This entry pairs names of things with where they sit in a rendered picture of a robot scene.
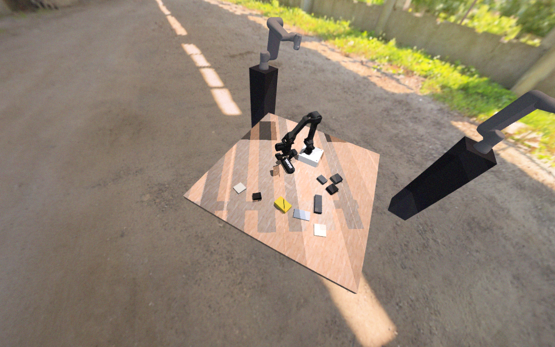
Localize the yellow rectangular block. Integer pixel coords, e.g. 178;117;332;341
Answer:
274;196;292;214

